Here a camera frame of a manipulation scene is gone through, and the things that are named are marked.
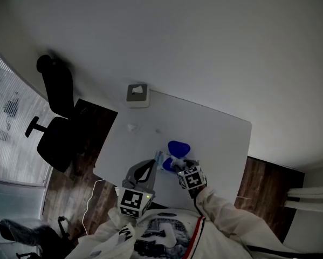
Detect white wall pipes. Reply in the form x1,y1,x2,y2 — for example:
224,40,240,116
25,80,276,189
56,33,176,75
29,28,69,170
283,184,323,213

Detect person's left forearm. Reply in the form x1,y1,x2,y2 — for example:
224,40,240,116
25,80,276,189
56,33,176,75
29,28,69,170
106,206,141,236

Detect person's right forearm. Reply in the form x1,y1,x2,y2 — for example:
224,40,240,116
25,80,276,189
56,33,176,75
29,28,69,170
189,185,260,241

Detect white table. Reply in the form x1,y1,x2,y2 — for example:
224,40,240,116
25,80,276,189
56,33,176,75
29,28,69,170
93,88,252,212

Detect plastic-wrapped black office chair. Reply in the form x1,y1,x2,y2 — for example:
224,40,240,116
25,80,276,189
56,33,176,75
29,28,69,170
0,215,71,259

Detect person's white printed sweatshirt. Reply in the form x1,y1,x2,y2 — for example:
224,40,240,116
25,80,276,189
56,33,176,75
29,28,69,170
66,207,323,259

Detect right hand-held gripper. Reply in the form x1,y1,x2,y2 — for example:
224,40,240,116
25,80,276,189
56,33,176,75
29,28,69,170
171,159,208,198

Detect blue case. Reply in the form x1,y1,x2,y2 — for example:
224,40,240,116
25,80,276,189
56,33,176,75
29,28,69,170
154,140,191,174

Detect white power cable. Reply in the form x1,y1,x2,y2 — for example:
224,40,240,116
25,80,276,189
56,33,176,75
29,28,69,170
81,179,106,236

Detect black high-back office chair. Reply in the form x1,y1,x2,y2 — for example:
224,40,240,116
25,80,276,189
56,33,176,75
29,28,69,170
24,54,79,174

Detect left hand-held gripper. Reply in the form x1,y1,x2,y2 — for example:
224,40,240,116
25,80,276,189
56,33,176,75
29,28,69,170
117,159,157,219

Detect white tissue box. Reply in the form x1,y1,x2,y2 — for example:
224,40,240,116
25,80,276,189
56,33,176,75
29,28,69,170
126,83,151,109

